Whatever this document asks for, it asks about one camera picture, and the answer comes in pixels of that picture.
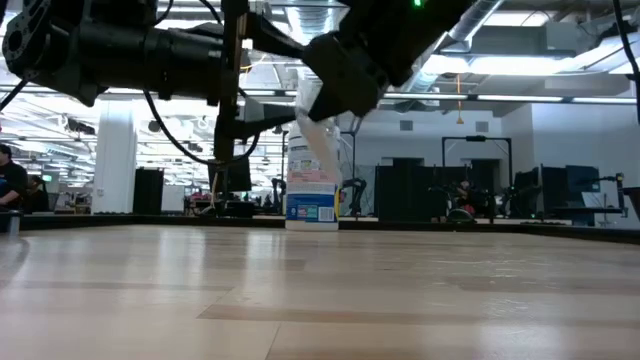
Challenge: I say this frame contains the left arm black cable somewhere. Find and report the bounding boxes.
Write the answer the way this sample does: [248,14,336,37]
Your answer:
[142,87,262,169]

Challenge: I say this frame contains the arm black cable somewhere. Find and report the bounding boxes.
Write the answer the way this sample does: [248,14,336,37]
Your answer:
[610,0,640,126]
[142,87,262,169]

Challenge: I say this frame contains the white wipes canister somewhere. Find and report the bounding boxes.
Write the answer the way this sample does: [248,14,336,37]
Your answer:
[284,124,341,232]

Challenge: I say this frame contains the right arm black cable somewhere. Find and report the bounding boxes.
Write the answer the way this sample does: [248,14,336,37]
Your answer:
[610,0,640,126]

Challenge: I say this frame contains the black bar with light strips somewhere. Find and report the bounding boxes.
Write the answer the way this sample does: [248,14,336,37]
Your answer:
[0,85,640,105]

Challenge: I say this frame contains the black monitor on stand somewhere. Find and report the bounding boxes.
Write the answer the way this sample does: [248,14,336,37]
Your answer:
[207,158,253,195]

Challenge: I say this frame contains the white building pillar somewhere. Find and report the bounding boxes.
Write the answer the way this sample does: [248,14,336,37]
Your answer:
[91,99,139,215]

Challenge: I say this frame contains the black desk monitor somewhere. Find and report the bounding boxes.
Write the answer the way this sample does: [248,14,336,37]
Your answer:
[540,165,576,215]
[513,168,541,216]

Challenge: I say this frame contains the black partition panels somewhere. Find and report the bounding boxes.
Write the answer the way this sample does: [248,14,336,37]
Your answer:
[374,158,511,224]

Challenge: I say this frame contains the black table frame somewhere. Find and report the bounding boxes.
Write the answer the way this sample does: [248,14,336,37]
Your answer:
[0,212,640,246]

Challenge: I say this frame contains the smooth silver air duct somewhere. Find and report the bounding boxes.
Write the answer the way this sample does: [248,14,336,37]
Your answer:
[399,0,506,96]

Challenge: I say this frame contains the person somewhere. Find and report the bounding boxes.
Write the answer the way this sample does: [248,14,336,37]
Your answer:
[0,143,30,212]
[27,174,51,214]
[452,179,496,221]

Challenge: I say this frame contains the black background rig frame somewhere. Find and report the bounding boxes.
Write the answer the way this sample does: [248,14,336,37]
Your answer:
[441,134,514,204]

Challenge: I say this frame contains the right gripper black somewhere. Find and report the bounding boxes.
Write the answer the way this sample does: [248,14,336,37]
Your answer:
[301,30,392,124]

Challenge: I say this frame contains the vanity pack clear bag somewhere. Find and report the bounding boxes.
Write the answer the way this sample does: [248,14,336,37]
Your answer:
[293,74,345,187]

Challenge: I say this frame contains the rectangular ceiling light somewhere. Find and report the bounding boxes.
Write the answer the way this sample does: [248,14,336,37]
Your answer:
[422,53,571,77]

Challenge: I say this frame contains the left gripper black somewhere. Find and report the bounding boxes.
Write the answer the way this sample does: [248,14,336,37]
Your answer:
[213,0,307,162]

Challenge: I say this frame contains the black cabinet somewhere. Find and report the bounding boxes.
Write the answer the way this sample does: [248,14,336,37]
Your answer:
[133,167,165,205]

